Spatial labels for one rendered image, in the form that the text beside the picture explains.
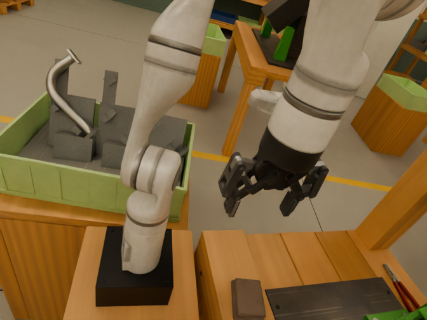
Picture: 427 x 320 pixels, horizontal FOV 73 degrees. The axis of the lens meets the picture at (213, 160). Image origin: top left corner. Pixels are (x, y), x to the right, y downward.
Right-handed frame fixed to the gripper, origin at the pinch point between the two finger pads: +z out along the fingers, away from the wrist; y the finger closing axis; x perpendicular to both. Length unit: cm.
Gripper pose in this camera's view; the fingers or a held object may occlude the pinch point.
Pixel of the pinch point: (258, 210)
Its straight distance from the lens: 44.7
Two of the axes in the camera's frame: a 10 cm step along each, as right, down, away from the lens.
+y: 9.5, 0.5, 3.2
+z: -2.4, 7.6, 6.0
